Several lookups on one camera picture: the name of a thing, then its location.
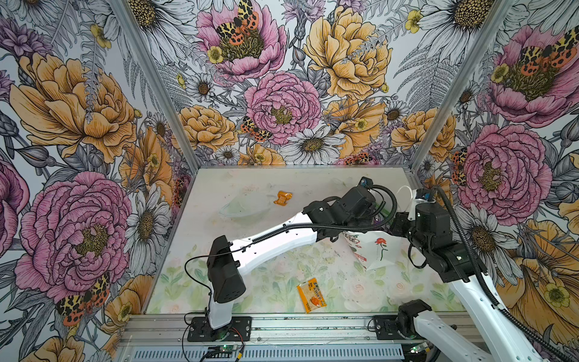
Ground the white floral paper bag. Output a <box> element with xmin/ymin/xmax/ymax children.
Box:
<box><xmin>341</xmin><ymin>184</ymin><xmax>415</xmax><ymax>272</ymax></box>

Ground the narrow orange snack packet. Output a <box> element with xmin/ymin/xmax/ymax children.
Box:
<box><xmin>296</xmin><ymin>278</ymin><xmax>327</xmax><ymax>314</ymax></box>

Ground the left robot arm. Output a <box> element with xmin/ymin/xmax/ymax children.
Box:
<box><xmin>207</xmin><ymin>183</ymin><xmax>397</xmax><ymax>330</ymax></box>

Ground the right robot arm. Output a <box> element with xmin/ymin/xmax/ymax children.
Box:
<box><xmin>386</xmin><ymin>201</ymin><xmax>571</xmax><ymax>361</ymax></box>

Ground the small orange snack packet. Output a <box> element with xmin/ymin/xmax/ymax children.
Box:
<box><xmin>274</xmin><ymin>191</ymin><xmax>293</xmax><ymax>206</ymax></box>

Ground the green circuit board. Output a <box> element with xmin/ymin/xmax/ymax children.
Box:
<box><xmin>204</xmin><ymin>345</ymin><xmax>245</xmax><ymax>358</ymax></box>

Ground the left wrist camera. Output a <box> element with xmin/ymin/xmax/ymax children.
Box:
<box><xmin>359</xmin><ymin>176</ymin><xmax>374</xmax><ymax>189</ymax></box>

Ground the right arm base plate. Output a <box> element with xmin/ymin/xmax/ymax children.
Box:
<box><xmin>370</xmin><ymin>315</ymin><xmax>406</xmax><ymax>341</ymax></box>

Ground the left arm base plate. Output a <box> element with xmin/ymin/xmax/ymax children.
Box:
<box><xmin>187</xmin><ymin>317</ymin><xmax>253</xmax><ymax>342</ymax></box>

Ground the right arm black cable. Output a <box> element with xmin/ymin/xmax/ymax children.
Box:
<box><xmin>429</xmin><ymin>184</ymin><xmax>579</xmax><ymax>362</ymax></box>

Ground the right aluminium frame post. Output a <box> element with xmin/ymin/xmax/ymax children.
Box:
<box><xmin>410</xmin><ymin>0</ymin><xmax>513</xmax><ymax>173</ymax></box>

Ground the aluminium frame post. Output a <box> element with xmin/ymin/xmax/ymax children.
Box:
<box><xmin>111</xmin><ymin>1</ymin><xmax>200</xmax><ymax>175</ymax></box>
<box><xmin>410</xmin><ymin>0</ymin><xmax>513</xmax><ymax>173</ymax></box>

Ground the aluminium front rail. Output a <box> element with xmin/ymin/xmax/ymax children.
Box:
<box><xmin>112</xmin><ymin>311</ymin><xmax>512</xmax><ymax>362</ymax></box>

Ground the left aluminium frame post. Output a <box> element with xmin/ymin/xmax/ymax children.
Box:
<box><xmin>111</xmin><ymin>1</ymin><xmax>200</xmax><ymax>175</ymax></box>

